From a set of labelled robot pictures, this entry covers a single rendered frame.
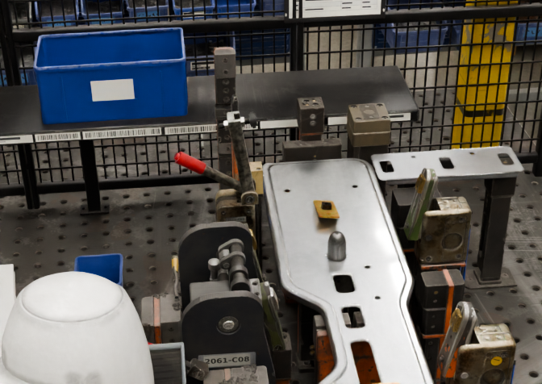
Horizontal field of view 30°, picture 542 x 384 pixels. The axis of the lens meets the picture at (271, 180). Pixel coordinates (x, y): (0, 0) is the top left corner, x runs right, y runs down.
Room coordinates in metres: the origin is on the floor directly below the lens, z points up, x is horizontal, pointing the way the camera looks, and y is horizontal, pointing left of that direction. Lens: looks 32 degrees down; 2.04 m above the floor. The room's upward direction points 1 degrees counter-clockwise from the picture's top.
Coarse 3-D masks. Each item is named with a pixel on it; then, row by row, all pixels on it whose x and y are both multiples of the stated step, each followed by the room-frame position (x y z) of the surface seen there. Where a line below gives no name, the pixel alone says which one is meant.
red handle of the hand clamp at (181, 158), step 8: (176, 160) 1.51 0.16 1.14; (184, 160) 1.50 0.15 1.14; (192, 160) 1.50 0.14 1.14; (192, 168) 1.50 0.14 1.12; (200, 168) 1.50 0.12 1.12; (208, 168) 1.51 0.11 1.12; (208, 176) 1.51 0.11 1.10; (216, 176) 1.51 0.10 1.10; (224, 176) 1.51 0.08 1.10; (224, 184) 1.51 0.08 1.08; (232, 184) 1.51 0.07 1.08; (240, 192) 1.51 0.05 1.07
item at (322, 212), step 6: (318, 204) 1.55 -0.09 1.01; (324, 204) 1.53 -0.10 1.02; (330, 204) 1.53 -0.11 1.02; (318, 210) 1.52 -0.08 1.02; (324, 210) 1.52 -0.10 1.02; (330, 210) 1.53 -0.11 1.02; (336, 210) 1.53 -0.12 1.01; (324, 216) 1.49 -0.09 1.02; (330, 216) 1.49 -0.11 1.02; (336, 216) 1.50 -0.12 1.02
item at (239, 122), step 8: (232, 112) 1.53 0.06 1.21; (232, 120) 1.50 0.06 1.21; (240, 120) 1.51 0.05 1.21; (248, 120) 1.52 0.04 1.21; (224, 128) 1.51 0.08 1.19; (232, 128) 1.50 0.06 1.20; (240, 128) 1.50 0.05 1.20; (232, 136) 1.50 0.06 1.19; (240, 136) 1.50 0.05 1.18; (232, 144) 1.50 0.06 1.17; (240, 144) 1.50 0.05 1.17; (240, 152) 1.50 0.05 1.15; (240, 160) 1.50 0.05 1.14; (248, 160) 1.53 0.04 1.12; (240, 168) 1.50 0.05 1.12; (248, 168) 1.50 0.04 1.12; (240, 176) 1.50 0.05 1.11; (248, 176) 1.50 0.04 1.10; (240, 184) 1.50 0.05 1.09; (248, 184) 1.50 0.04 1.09
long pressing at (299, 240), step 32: (320, 160) 1.73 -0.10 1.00; (352, 160) 1.73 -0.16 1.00; (288, 192) 1.61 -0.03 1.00; (320, 192) 1.61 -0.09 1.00; (352, 192) 1.61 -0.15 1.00; (288, 224) 1.50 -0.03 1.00; (320, 224) 1.50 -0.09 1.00; (352, 224) 1.50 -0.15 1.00; (384, 224) 1.50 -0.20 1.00; (288, 256) 1.41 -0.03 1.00; (320, 256) 1.41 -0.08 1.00; (352, 256) 1.41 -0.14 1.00; (384, 256) 1.40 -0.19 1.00; (288, 288) 1.31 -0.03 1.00; (320, 288) 1.32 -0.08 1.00; (384, 288) 1.32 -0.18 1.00; (384, 320) 1.23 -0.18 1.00; (384, 352) 1.16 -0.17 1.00; (416, 352) 1.16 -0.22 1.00
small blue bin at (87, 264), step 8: (80, 256) 1.70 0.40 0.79; (88, 256) 1.70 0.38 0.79; (96, 256) 1.70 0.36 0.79; (104, 256) 1.70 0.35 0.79; (112, 256) 1.70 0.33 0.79; (120, 256) 1.70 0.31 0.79; (80, 264) 1.70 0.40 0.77; (88, 264) 1.70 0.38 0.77; (96, 264) 1.70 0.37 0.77; (104, 264) 1.70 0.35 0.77; (112, 264) 1.70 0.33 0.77; (120, 264) 1.67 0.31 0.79; (88, 272) 1.70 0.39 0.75; (96, 272) 1.70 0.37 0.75; (104, 272) 1.70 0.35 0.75; (112, 272) 1.70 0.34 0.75; (120, 272) 1.65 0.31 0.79; (112, 280) 1.70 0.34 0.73; (120, 280) 1.62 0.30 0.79
